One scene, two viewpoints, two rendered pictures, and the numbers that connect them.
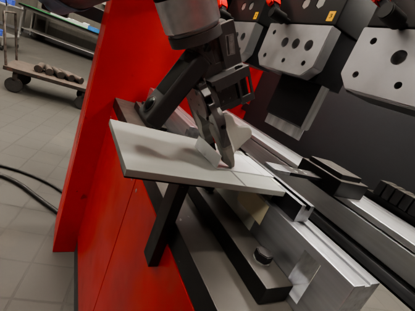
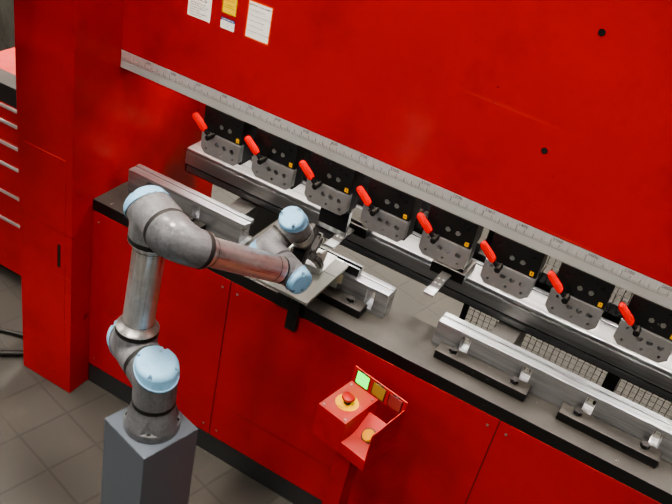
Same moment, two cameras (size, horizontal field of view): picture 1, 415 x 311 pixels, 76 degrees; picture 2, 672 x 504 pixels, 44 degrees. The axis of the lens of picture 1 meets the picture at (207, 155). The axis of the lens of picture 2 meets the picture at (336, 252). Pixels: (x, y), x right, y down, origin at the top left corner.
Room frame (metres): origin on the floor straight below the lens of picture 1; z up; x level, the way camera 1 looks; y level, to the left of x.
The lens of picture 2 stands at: (-1.35, 1.18, 2.51)
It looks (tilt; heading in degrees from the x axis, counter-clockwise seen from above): 34 degrees down; 325
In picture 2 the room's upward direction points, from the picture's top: 13 degrees clockwise
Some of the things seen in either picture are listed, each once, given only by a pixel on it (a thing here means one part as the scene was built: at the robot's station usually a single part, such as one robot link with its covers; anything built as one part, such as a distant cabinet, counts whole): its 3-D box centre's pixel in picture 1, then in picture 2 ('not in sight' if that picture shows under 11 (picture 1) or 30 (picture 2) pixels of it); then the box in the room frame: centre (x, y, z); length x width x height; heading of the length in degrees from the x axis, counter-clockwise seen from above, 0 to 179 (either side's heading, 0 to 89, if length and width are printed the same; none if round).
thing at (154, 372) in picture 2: not in sight; (154, 377); (0.16, 0.57, 0.94); 0.13 x 0.12 x 0.14; 6
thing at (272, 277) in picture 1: (226, 225); (322, 291); (0.43, -0.08, 0.89); 0.30 x 0.05 x 0.03; 32
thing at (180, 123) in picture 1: (169, 116); (189, 205); (0.96, 0.19, 0.92); 0.50 x 0.06 x 0.10; 32
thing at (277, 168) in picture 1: (312, 171); (348, 228); (0.59, -0.24, 1.01); 0.26 x 0.12 x 0.05; 122
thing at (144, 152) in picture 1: (196, 157); (303, 272); (0.42, 0.02, 1.00); 0.26 x 0.18 x 0.01; 122
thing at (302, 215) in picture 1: (267, 181); (333, 258); (0.48, -0.12, 0.99); 0.20 x 0.03 x 0.03; 32
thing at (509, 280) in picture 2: not in sight; (515, 261); (0.01, -0.41, 1.26); 0.15 x 0.09 x 0.17; 32
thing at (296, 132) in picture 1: (291, 106); (334, 218); (0.50, -0.11, 1.13); 0.10 x 0.02 x 0.10; 32
